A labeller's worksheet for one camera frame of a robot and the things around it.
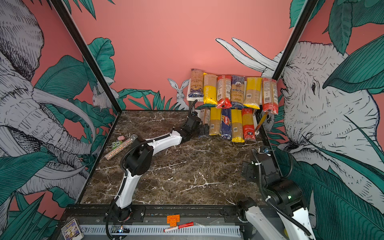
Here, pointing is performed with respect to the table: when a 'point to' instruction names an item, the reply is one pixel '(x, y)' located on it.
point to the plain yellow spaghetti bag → (237, 126)
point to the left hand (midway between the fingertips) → (205, 124)
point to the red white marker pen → (179, 226)
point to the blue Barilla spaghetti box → (226, 124)
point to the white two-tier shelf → (255, 111)
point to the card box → (72, 231)
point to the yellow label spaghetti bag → (215, 121)
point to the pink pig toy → (122, 137)
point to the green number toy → (115, 144)
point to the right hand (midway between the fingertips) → (252, 164)
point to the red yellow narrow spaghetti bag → (249, 131)
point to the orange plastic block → (173, 220)
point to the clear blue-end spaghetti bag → (205, 116)
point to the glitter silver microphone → (121, 147)
